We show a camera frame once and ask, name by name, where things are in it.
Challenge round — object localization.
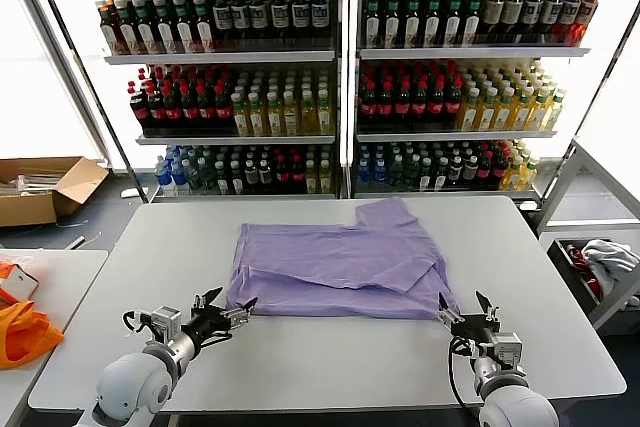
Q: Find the orange cloth bag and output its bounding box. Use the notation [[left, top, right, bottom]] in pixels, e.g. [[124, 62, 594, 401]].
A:
[[0, 299, 65, 372]]

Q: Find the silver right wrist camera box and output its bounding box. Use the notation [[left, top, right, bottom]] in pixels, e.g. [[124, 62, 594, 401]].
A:
[[487, 330, 525, 373]]

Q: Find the small white orange-edged box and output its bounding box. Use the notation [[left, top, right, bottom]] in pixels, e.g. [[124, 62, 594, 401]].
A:
[[0, 264, 40, 303]]

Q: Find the purple printed t-shirt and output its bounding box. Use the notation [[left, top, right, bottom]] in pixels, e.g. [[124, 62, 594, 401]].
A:
[[223, 196, 461, 322]]

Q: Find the open brown cardboard box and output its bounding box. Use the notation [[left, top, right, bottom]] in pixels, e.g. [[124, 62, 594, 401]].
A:
[[0, 156, 110, 228]]

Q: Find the dark bottle beige label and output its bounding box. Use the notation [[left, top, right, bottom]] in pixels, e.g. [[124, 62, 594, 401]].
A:
[[501, 0, 523, 39], [482, 0, 503, 39]]

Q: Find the dark bottle white label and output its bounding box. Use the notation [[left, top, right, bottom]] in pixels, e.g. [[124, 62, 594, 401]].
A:
[[541, 0, 562, 38], [310, 0, 331, 41], [213, 0, 235, 43], [558, 0, 579, 39], [231, 0, 252, 43], [290, 0, 311, 41], [271, 0, 291, 41], [248, 0, 269, 43], [522, 0, 543, 38]]

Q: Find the cola bottle red cap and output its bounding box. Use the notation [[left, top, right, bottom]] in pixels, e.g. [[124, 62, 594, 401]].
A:
[[428, 80, 446, 123], [445, 80, 463, 123], [214, 84, 233, 128], [198, 84, 216, 128], [164, 85, 183, 129], [147, 85, 166, 129], [128, 80, 147, 131], [377, 80, 395, 123], [181, 84, 200, 129], [359, 80, 378, 123], [411, 80, 429, 123], [394, 80, 412, 123]]

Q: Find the grey metal shelving unit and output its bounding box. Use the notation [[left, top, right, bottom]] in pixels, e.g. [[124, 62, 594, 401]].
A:
[[67, 0, 346, 204], [349, 0, 629, 201]]

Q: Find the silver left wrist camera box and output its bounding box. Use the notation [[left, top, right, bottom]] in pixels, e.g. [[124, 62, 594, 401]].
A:
[[122, 304, 182, 343]]

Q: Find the red garment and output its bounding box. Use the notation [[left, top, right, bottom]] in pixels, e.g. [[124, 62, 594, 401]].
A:
[[567, 242, 601, 301]]

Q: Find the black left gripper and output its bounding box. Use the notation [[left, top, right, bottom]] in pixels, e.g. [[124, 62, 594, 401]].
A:
[[182, 286, 260, 356]]

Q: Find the grey metal cart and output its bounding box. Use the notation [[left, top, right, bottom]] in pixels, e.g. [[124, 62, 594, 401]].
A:
[[537, 139, 640, 333]]

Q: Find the yellow juice bottle green label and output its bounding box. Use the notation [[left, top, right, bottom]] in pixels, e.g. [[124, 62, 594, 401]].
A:
[[547, 89, 567, 131], [496, 87, 516, 132], [317, 90, 334, 136], [478, 88, 499, 132], [248, 93, 266, 137], [300, 90, 318, 137], [513, 87, 534, 132], [265, 92, 284, 137], [460, 88, 481, 132], [530, 87, 550, 131], [282, 91, 300, 137], [232, 93, 250, 137]]

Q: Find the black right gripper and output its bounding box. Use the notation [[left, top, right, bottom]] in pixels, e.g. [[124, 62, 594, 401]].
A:
[[436, 289, 501, 348]]

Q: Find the red tea bottle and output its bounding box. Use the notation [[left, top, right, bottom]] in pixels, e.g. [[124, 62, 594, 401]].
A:
[[99, 0, 119, 56], [574, 0, 601, 46]]

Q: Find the black storage bin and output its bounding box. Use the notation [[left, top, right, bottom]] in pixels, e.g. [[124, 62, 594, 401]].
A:
[[553, 238, 640, 313]]

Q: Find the dark tea bottle green label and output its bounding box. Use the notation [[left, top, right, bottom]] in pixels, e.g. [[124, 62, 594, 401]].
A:
[[402, 0, 423, 48], [114, 0, 136, 56], [363, 0, 384, 48], [192, 0, 214, 54], [443, 0, 463, 48], [172, 0, 194, 54], [383, 0, 403, 48], [133, 0, 154, 55], [462, 0, 482, 47], [152, 0, 174, 55], [422, 0, 443, 48]]

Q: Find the bundle of white tubes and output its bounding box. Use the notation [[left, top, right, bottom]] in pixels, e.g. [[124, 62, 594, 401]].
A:
[[13, 174, 67, 196]]

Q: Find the white grey garment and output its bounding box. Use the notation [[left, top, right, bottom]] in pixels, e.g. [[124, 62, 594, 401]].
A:
[[582, 239, 640, 301]]

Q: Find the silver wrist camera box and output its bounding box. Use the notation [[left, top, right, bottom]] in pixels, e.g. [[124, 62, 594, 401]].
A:
[[487, 330, 525, 373], [122, 304, 182, 343]]

